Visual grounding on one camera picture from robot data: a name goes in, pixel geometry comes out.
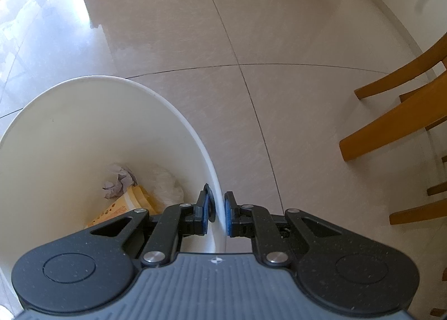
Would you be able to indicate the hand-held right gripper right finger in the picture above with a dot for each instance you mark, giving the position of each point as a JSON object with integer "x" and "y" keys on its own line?
{"x": 228, "y": 215}

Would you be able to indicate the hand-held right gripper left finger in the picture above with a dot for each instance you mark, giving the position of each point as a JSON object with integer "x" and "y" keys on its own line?
{"x": 206, "y": 213}

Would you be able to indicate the clear plastic bag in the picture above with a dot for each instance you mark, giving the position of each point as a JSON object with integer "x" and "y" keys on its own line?
{"x": 164, "y": 187}

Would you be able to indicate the yellow paper drink cup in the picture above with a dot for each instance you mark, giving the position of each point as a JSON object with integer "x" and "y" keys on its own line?
{"x": 118, "y": 208}

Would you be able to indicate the grey paper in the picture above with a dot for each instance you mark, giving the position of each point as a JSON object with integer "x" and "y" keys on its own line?
{"x": 117, "y": 184}

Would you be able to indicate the white plastic trash bin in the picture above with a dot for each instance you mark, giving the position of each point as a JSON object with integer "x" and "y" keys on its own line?
{"x": 70, "y": 138}

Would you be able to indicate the wooden chair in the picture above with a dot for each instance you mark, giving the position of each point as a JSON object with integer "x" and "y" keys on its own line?
{"x": 384, "y": 124}

